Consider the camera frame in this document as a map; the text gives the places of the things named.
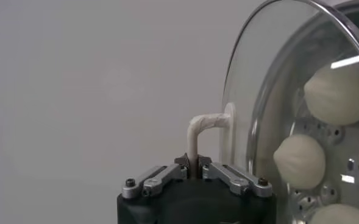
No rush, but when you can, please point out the glass lid with white handle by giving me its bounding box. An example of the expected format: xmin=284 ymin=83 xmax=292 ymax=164
xmin=187 ymin=0 xmax=359 ymax=224

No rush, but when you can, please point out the white steamed baozi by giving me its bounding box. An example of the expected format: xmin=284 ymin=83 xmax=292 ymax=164
xmin=272 ymin=133 xmax=326 ymax=190
xmin=308 ymin=203 xmax=359 ymax=224
xmin=303 ymin=62 xmax=359 ymax=126

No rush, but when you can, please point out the perforated steel steamer basket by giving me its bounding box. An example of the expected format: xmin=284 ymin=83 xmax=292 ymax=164
xmin=246 ymin=0 xmax=359 ymax=224

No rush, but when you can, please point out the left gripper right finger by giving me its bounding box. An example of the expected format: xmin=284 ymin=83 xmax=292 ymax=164
xmin=197 ymin=154 xmax=274 ymax=198

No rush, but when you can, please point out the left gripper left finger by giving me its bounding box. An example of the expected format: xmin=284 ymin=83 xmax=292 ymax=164
xmin=121 ymin=153 xmax=190 ymax=199

